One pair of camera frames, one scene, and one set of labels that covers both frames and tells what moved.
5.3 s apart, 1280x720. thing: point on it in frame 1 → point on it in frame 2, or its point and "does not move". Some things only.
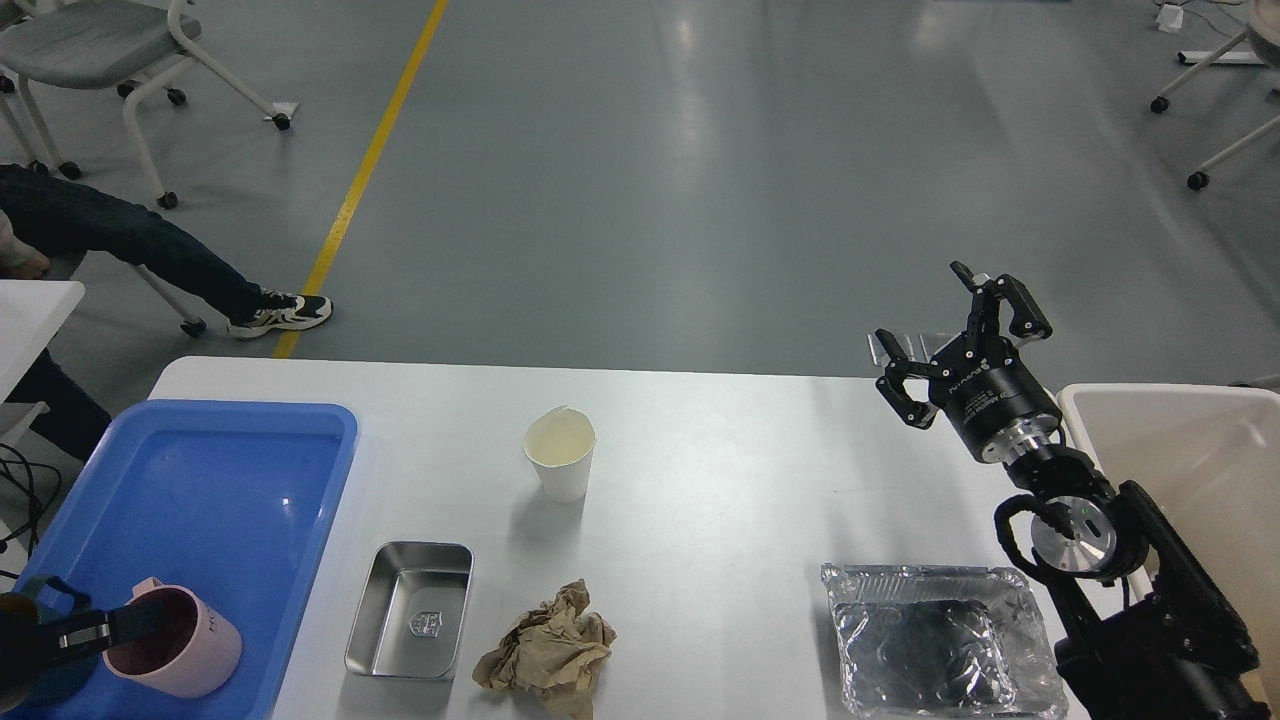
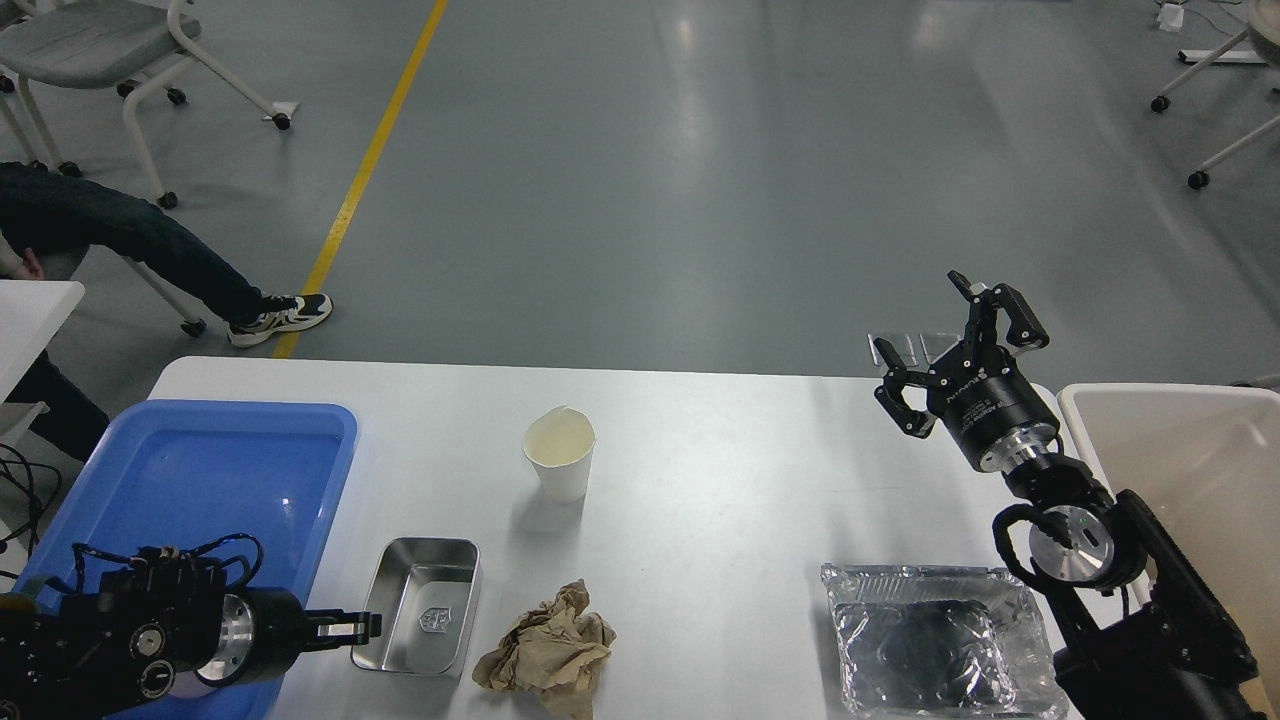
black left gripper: (68, 637) → (263, 631)
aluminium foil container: (939, 642) does not move
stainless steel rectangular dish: (411, 611) does not move
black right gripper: (994, 399) does not move
